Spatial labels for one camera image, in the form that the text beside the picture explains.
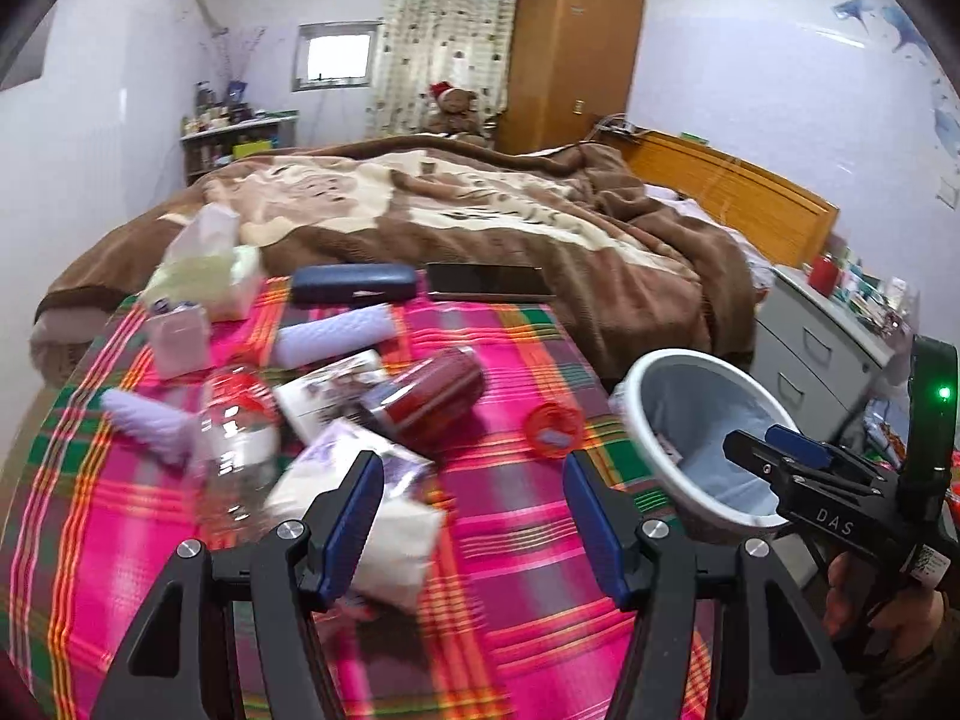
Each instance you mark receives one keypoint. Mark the brown patterned blanket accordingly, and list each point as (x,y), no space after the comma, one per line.
(525,240)

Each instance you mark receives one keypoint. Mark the lavender fuzzy sock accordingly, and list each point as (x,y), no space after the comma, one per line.
(146,424)
(337,334)

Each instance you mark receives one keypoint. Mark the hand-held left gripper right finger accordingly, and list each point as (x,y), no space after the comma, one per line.
(592,525)

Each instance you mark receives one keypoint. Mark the red plastic lid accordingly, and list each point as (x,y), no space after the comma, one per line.
(536,427)

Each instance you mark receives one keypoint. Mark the person's right hand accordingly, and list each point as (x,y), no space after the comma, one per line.
(838,592)

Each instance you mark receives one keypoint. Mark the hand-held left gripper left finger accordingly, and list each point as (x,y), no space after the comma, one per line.
(352,525)

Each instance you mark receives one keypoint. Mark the row of medicine boxes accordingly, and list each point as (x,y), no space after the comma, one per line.
(874,292)

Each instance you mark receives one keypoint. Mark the red jar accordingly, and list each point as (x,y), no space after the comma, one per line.
(823,276)

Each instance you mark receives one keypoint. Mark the grey drawer nightstand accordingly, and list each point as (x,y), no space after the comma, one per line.
(810,345)

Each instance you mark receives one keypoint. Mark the clear plastic bottle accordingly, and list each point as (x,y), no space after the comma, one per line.
(236,442)

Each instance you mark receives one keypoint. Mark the black phone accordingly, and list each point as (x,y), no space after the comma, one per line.
(487,281)

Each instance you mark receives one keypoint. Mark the vase with dry branches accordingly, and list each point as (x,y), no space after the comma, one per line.
(236,79)

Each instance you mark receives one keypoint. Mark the purple white box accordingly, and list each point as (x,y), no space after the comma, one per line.
(337,450)

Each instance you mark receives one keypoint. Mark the blue dolphin wall sticker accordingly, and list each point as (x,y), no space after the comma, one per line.
(900,26)

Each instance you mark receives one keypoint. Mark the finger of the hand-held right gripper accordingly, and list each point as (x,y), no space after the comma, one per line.
(757,454)
(799,444)

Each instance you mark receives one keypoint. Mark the white trash bin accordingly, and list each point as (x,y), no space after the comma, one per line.
(675,405)

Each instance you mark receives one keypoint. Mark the patterned curtain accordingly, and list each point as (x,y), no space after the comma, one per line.
(442,37)

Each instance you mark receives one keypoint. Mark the person's right forearm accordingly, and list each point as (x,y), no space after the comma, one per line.
(922,682)

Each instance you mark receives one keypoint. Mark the brown teddy bear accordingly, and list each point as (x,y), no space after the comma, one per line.
(454,109)

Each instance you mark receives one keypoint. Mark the small window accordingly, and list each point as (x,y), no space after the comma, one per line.
(334,56)

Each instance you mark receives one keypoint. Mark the dark blue glasses case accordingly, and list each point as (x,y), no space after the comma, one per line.
(352,285)

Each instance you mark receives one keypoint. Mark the pink plaid bedsheet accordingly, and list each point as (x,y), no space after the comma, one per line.
(510,600)

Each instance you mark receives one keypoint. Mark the wooden bed headboard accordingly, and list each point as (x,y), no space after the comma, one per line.
(735,195)

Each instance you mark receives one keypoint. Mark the white wall shelf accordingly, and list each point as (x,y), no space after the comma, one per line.
(240,142)

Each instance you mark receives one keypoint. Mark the white pink bedding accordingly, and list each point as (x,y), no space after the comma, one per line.
(720,229)

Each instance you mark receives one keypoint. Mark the red can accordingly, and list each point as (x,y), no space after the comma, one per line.
(435,397)

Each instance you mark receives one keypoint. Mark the red white printed carton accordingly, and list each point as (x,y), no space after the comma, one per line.
(322,390)

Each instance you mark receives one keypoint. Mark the white paper package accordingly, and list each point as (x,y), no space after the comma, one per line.
(397,540)

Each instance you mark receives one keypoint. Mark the wooden wardrobe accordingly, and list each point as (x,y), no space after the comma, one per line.
(570,52)

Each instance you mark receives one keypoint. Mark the green white tissue pack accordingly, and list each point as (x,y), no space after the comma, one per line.
(202,270)

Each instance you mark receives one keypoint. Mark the small pink box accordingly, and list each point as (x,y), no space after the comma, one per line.
(178,345)

